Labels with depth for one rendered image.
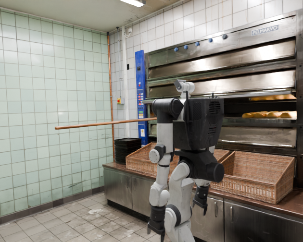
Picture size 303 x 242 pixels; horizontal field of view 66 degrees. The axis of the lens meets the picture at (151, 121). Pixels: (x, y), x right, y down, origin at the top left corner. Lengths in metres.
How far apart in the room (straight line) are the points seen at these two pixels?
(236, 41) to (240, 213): 1.64
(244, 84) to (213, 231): 1.40
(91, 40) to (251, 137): 2.74
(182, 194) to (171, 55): 1.97
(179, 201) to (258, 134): 1.20
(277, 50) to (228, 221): 1.56
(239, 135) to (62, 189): 2.51
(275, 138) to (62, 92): 2.73
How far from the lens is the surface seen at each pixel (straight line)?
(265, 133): 2.47
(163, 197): 1.43
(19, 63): 3.44
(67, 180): 3.70
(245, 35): 2.62
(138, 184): 2.83
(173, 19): 3.16
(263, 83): 2.45
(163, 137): 1.28
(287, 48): 2.44
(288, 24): 2.50
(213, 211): 2.25
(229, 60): 2.62
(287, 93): 2.24
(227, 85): 2.60
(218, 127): 1.45
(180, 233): 1.70
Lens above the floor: 1.32
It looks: 3 degrees down
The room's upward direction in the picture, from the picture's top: 2 degrees counter-clockwise
